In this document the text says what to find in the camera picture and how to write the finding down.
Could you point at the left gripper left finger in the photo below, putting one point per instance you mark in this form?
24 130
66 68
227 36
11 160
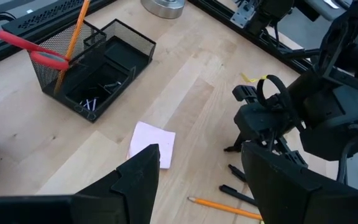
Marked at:
129 193

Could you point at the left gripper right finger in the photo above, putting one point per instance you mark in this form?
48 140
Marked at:
291 199

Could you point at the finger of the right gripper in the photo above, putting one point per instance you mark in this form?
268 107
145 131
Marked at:
292 154
235 144

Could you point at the black marker pen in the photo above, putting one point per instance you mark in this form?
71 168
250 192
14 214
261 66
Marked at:
236 195
237 173

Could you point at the pink sticky note pad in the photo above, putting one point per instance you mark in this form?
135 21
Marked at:
152 143

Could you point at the orange pencil red eraser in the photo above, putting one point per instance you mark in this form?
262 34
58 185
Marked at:
225 208
75 34

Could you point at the small black binder clip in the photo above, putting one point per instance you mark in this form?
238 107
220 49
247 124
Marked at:
84 104

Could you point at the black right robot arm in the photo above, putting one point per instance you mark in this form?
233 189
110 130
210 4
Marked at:
353 109

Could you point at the black mesh desk organizer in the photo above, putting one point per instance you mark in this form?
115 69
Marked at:
117 53

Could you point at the white shade silver table lamp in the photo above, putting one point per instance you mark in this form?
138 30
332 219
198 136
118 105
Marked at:
163 7

